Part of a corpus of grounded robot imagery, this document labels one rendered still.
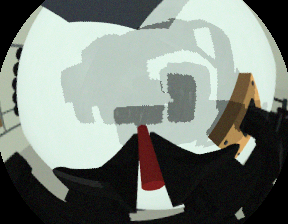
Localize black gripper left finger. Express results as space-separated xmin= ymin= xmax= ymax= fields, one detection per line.
xmin=52 ymin=133 xmax=140 ymax=213

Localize dark red peg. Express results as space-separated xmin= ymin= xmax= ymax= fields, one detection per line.
xmin=137 ymin=125 xmax=165 ymax=192

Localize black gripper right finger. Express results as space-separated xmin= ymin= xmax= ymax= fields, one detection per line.
xmin=149 ymin=131 xmax=240 ymax=208

